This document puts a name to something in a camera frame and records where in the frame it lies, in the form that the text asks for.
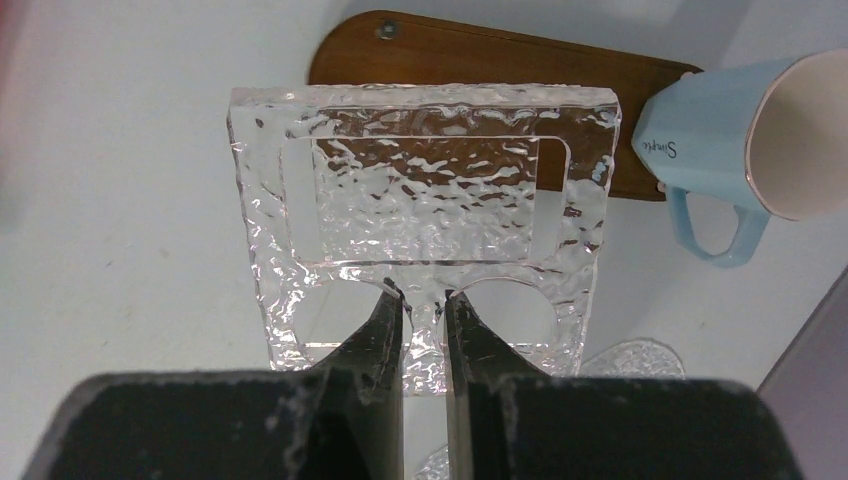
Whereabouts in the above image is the clear acrylic holder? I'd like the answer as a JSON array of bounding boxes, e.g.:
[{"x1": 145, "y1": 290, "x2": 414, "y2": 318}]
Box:
[{"x1": 227, "y1": 83, "x2": 621, "y2": 396}]

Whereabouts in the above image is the brown wooden oval tray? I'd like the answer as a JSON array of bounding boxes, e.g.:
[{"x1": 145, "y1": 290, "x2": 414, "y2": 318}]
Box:
[{"x1": 307, "y1": 9, "x2": 704, "y2": 202}]

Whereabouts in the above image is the light blue mug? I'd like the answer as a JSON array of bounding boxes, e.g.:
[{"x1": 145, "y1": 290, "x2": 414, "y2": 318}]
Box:
[{"x1": 631, "y1": 48, "x2": 847, "y2": 268}]

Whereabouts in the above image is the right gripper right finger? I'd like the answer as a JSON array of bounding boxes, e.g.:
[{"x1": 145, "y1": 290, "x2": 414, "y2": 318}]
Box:
[{"x1": 444, "y1": 290, "x2": 803, "y2": 479}]

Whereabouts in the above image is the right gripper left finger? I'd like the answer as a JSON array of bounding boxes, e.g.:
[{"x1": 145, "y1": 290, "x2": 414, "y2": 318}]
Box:
[{"x1": 24, "y1": 288, "x2": 405, "y2": 479}]

